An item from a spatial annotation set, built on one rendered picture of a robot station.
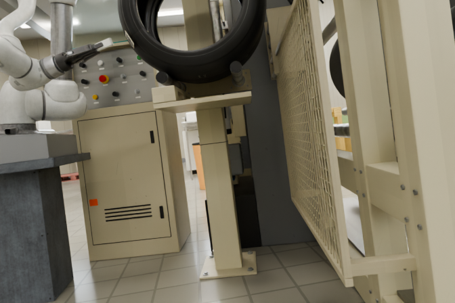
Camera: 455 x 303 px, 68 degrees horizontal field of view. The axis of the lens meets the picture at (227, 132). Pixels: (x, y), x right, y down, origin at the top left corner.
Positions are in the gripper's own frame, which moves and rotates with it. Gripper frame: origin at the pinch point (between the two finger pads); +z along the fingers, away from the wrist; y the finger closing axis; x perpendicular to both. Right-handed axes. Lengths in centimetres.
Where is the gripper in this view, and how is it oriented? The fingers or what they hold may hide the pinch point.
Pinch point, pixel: (103, 44)
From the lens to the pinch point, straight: 150.7
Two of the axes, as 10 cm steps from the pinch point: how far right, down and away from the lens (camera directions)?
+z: 9.2, -3.8, -0.6
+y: 0.6, -0.1, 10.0
